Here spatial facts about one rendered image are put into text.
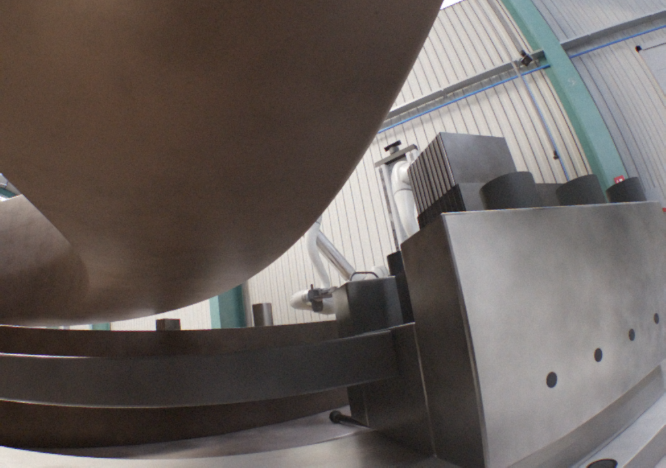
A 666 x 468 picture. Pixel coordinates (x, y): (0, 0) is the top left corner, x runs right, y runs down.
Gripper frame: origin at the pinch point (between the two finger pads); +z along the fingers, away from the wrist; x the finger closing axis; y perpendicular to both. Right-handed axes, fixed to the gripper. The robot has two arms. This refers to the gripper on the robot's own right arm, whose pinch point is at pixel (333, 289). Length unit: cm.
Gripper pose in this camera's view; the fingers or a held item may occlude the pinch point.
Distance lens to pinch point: 182.6
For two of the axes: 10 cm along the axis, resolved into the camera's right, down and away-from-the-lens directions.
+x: 7.9, 0.9, 6.1
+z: 6.0, -3.5, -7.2
